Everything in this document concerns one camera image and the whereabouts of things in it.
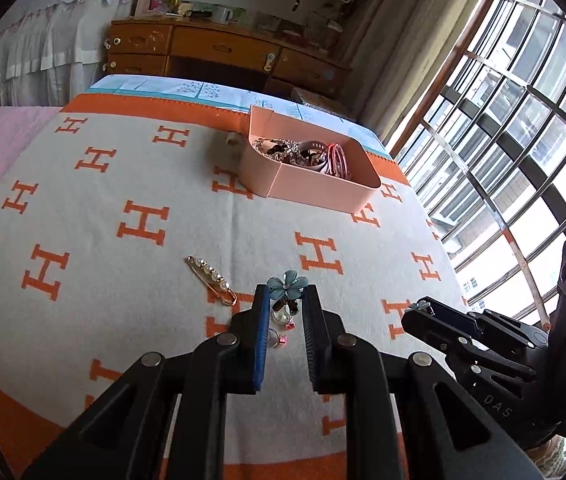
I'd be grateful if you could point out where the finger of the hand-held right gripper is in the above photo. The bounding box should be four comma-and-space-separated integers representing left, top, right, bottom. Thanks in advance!
402, 310, 537, 387
415, 297, 550, 357

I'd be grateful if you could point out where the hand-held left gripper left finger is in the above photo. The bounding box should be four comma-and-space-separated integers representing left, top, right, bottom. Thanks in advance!
22, 284, 271, 480

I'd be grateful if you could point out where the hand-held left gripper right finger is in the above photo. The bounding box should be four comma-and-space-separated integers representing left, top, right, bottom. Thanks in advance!
302, 284, 546, 480

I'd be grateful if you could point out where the blue flower hair clip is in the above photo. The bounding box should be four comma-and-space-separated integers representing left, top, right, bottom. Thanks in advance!
268, 270, 310, 331

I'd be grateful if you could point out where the pink rectangular tray box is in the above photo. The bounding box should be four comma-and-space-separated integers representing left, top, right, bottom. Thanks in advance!
239, 105, 382, 213

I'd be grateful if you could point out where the pink strap watch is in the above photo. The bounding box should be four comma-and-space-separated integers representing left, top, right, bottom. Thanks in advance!
293, 140, 335, 171

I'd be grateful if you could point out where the red braided cord bracelet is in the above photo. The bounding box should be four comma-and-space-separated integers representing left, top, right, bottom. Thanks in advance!
320, 142, 352, 181

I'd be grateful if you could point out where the gold pearl safety pin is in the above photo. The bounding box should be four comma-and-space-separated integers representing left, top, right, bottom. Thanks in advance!
186, 255, 238, 306

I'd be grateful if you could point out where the orange grey printed blanket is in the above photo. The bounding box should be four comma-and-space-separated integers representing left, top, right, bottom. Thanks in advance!
0, 92, 469, 480

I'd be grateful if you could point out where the barred window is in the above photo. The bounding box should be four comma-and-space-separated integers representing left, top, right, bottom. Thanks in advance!
393, 0, 566, 461

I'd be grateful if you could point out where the blue patterned sheet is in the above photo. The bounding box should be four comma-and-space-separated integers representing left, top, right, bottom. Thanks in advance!
85, 74, 394, 158

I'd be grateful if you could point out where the beige curtain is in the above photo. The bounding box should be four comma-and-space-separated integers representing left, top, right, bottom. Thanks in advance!
330, 0, 509, 143

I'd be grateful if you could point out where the wooden desk with drawers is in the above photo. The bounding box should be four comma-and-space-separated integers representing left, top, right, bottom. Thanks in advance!
104, 19, 353, 101

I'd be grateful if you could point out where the white lace cover cloth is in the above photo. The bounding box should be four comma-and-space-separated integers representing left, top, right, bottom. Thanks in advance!
0, 0, 154, 111

